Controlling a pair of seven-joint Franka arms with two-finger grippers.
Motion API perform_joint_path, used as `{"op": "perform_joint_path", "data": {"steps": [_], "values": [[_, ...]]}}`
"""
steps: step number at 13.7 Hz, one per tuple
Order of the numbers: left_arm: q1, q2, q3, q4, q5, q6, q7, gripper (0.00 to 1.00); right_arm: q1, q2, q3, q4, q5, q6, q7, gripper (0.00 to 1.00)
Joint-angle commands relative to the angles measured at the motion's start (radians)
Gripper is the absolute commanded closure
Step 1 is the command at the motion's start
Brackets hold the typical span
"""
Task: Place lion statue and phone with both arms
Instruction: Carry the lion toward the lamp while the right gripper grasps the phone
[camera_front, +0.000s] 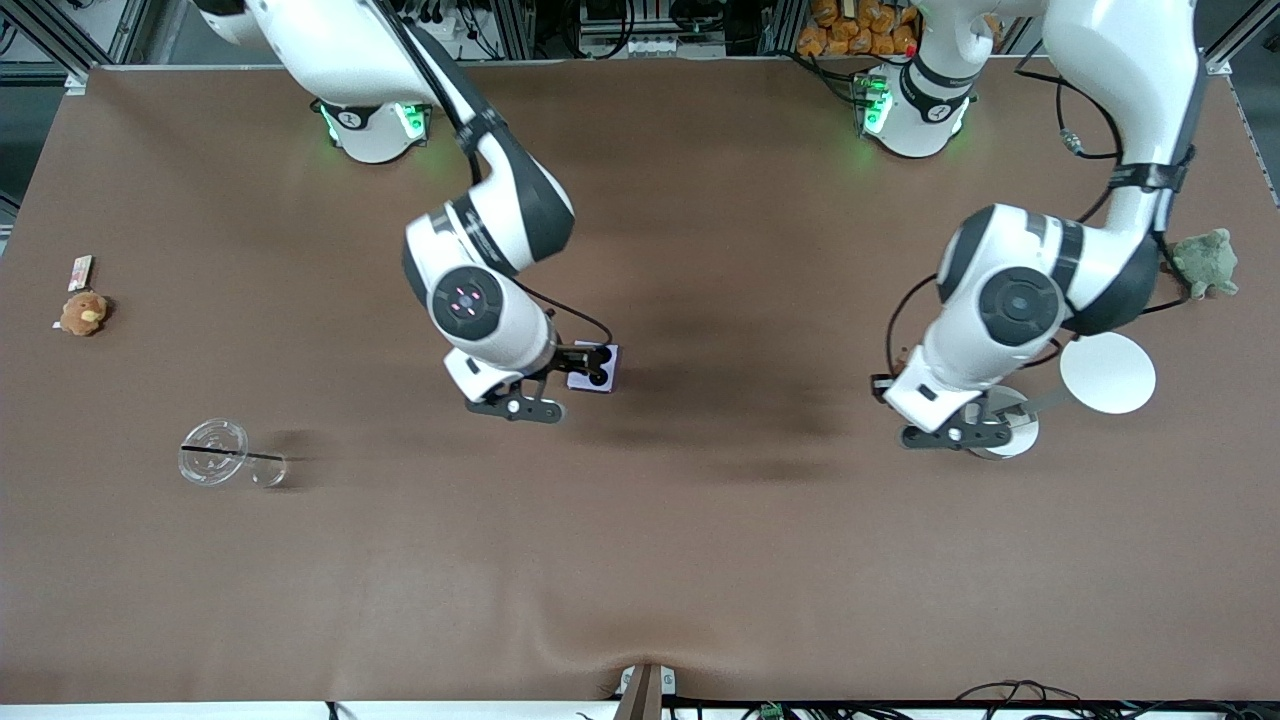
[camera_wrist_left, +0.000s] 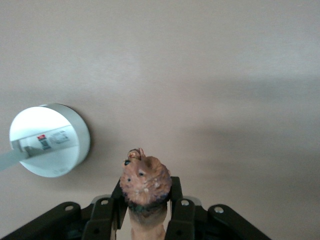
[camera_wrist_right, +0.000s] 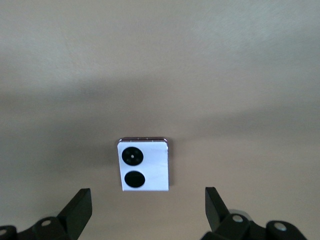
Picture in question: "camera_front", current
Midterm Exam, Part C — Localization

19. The green plush toy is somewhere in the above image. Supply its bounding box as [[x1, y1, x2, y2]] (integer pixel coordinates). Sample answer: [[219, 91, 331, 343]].
[[1170, 229, 1241, 300]]

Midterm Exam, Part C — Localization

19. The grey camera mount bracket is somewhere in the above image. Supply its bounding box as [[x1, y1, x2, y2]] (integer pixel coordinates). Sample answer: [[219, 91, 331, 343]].
[[613, 663, 677, 720]]

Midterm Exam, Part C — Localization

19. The brown plush toy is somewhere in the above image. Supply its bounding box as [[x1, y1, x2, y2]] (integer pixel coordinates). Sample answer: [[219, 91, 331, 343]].
[[55, 291, 111, 337]]

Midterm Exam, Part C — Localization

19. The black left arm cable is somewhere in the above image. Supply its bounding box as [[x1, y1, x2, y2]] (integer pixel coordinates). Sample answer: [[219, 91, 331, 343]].
[[885, 40, 1193, 381]]

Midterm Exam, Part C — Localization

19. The white power strip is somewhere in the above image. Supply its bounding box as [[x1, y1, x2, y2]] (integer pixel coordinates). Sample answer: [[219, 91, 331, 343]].
[[415, 10, 475, 43]]

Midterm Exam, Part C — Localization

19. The black cable bundle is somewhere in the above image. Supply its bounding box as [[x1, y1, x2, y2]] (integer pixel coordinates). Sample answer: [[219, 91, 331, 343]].
[[955, 680, 1280, 720]]

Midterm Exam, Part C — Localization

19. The clear plastic cup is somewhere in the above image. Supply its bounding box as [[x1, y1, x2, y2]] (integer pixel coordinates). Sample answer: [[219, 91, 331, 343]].
[[178, 418, 289, 489]]

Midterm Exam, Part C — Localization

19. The lilac flip phone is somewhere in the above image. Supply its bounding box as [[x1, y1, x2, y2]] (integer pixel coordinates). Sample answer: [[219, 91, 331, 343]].
[[567, 341, 621, 394]]

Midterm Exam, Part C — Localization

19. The orange stuffed toys pile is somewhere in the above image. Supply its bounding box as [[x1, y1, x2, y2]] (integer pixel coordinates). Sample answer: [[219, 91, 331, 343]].
[[797, 0, 919, 58]]

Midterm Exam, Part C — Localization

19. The white round desk lamp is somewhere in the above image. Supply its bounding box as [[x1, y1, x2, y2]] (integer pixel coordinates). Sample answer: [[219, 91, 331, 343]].
[[960, 331, 1158, 461]]

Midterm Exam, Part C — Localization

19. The aluminium frame strut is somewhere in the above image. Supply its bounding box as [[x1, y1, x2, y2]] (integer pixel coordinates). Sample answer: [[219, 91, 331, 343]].
[[18, 0, 113, 93], [1198, 0, 1280, 78]]

